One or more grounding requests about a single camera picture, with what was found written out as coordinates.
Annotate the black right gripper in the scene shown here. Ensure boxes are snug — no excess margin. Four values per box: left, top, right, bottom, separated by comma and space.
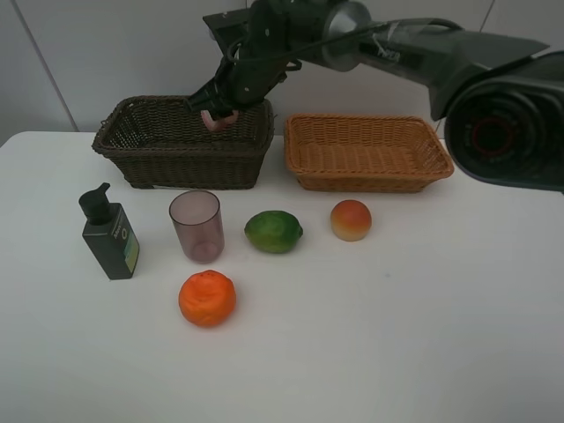
184, 41, 302, 127

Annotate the pink bottle white cap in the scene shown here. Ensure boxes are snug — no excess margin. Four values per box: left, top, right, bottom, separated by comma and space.
201, 110, 239, 132

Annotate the translucent purple plastic cup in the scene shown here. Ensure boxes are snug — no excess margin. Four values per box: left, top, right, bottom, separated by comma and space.
168, 189, 225, 263

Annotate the green lime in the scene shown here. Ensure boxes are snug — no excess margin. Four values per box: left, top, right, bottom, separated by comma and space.
244, 211, 304, 254

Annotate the dark green pump bottle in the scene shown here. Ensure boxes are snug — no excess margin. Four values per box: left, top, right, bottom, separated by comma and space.
78, 182, 140, 280

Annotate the red yellow peach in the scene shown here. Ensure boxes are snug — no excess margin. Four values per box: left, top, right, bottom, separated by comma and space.
330, 200, 373, 241

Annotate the orange tangerine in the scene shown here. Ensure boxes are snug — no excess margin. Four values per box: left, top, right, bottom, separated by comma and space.
178, 270, 237, 328

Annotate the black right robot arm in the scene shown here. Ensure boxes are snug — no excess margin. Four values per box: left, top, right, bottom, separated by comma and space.
186, 1, 563, 191

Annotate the dark brown wicker basket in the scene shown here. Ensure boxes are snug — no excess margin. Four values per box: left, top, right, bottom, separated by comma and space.
93, 96, 274, 190

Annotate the light orange wicker basket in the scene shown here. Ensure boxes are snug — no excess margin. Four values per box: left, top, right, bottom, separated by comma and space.
284, 114, 454, 193

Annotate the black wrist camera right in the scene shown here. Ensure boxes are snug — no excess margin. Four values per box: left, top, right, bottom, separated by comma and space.
203, 9, 250, 49

